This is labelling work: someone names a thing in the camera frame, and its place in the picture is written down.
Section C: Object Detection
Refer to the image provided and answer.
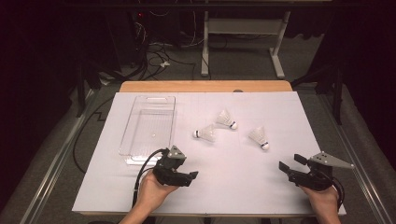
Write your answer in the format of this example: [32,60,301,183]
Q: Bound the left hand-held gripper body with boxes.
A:
[152,145,188,187]

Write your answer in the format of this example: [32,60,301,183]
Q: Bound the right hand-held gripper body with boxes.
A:
[289,151,355,191]

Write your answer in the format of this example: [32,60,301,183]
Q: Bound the white shuttlecock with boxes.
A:
[215,108,238,131]
[247,125,271,151]
[191,123,217,144]

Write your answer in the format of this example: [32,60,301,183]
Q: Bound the clear plastic container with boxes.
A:
[118,94,177,166]

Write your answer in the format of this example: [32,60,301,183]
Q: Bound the person's right hand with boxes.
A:
[300,186,340,216]

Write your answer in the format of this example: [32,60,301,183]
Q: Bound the person's left hand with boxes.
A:
[136,171,180,214]

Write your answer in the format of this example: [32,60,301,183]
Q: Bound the black metal stand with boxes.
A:
[290,62,345,125]
[74,59,104,119]

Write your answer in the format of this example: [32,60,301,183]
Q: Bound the black computer tower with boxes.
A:
[106,8,150,68]

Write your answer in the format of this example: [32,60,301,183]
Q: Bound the left hand-held gripper cable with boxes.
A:
[132,148,167,208]

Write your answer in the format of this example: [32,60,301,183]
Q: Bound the hand-held gripper cable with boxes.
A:
[132,148,167,208]
[330,178,346,213]

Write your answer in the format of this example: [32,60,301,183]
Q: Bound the right hand-held gripper cable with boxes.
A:
[330,178,346,213]

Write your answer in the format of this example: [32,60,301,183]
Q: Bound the aluminium rail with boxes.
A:
[317,92,396,224]
[18,90,94,224]

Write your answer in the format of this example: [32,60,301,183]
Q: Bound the black floor cable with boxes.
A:
[73,96,115,174]

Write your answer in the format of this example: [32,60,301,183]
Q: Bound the bundle of floor cables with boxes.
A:
[134,40,197,82]

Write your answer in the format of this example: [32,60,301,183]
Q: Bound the white metal stand frame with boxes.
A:
[200,10,292,79]

